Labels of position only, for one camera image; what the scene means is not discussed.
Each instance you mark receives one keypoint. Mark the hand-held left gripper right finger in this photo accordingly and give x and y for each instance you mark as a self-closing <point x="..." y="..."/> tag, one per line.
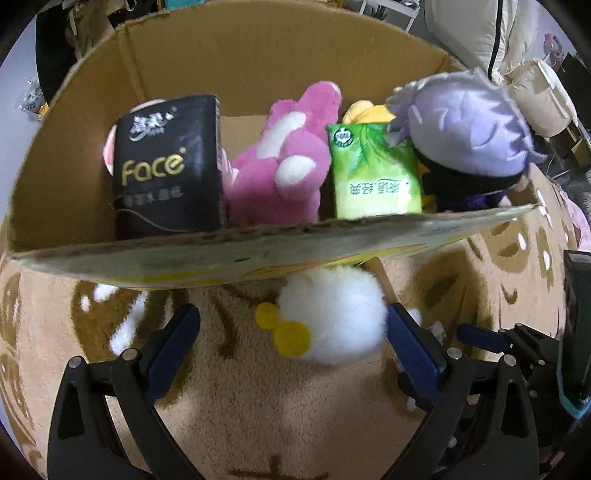
<point x="415" y="357"/>

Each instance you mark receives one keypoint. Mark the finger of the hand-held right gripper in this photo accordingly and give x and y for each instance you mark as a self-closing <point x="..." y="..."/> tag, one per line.
<point x="480" y="337"/>

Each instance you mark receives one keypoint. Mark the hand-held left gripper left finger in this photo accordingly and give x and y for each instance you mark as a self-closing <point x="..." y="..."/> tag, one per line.
<point x="171" y="353"/>

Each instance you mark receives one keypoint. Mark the white fluffy plush toy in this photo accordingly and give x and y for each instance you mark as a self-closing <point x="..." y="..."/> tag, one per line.
<point x="337" y="314"/>

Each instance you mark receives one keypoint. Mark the black tissue pack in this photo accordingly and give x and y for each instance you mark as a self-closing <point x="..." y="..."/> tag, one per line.
<point x="166" y="194"/>

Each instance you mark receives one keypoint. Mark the green tissue pack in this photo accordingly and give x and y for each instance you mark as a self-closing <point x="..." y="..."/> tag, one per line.
<point x="369" y="184"/>

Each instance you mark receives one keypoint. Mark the purple-haired plush doll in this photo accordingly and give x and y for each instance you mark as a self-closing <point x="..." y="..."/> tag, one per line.
<point x="461" y="129"/>

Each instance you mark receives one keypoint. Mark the yellow plush toy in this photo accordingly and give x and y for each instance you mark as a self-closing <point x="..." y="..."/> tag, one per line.
<point x="364" y="112"/>

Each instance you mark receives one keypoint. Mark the cardboard box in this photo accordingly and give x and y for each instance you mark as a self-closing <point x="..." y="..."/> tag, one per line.
<point x="277" y="50"/>

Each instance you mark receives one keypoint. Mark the pink cloth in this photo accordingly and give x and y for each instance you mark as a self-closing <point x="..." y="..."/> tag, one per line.
<point x="579" y="217"/>

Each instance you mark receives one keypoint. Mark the black monitor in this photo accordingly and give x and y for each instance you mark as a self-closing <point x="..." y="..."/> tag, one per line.
<point x="577" y="74"/>

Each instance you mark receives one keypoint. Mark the pink desk fan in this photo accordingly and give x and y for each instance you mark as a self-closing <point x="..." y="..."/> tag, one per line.
<point x="553" y="48"/>

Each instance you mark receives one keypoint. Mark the crinkled plastic packet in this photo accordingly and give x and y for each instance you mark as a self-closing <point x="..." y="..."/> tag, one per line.
<point x="32" y="99"/>

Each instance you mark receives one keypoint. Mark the white jacket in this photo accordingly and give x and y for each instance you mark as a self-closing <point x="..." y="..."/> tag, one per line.
<point x="517" y="37"/>

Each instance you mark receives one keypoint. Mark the white trolley cart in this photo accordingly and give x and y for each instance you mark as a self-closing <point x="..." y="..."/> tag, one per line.
<point x="410" y="14"/>

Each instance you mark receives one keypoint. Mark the black hanging coat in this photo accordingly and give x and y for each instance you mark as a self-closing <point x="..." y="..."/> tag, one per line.
<point x="48" y="41"/>

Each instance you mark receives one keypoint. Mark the beige hanging coat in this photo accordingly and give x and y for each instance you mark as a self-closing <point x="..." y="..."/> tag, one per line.
<point x="87" y="23"/>

